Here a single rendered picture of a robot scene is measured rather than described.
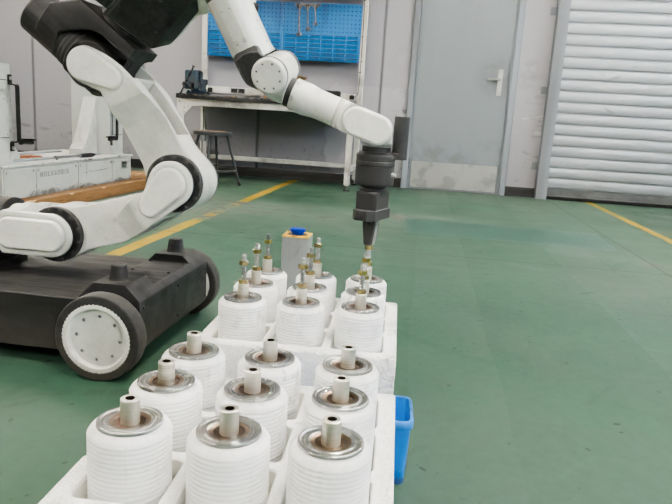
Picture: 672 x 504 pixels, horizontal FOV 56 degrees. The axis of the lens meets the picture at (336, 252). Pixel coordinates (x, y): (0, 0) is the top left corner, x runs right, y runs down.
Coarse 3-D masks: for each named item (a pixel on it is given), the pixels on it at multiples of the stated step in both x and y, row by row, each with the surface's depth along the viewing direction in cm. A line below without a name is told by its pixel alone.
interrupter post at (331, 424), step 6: (324, 420) 71; (330, 420) 72; (336, 420) 71; (324, 426) 71; (330, 426) 71; (336, 426) 71; (324, 432) 71; (330, 432) 71; (336, 432) 71; (324, 438) 71; (330, 438) 71; (336, 438) 71; (324, 444) 72; (330, 444) 71; (336, 444) 71
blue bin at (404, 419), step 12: (396, 396) 117; (396, 408) 118; (408, 408) 114; (396, 420) 118; (408, 420) 111; (396, 432) 108; (408, 432) 108; (396, 444) 108; (396, 456) 109; (396, 468) 110; (396, 480) 110
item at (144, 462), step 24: (96, 432) 72; (168, 432) 74; (96, 456) 71; (120, 456) 70; (144, 456) 71; (168, 456) 74; (96, 480) 72; (120, 480) 71; (144, 480) 72; (168, 480) 75
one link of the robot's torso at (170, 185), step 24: (168, 168) 152; (144, 192) 154; (168, 192) 153; (72, 216) 161; (96, 216) 162; (120, 216) 160; (144, 216) 156; (168, 216) 162; (72, 240) 161; (96, 240) 163; (120, 240) 162
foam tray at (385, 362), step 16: (336, 304) 155; (384, 320) 143; (208, 336) 125; (272, 336) 127; (384, 336) 131; (224, 352) 122; (240, 352) 122; (304, 352) 120; (320, 352) 121; (336, 352) 121; (368, 352) 122; (384, 352) 122; (304, 368) 121; (384, 368) 119; (304, 384) 122; (384, 384) 120
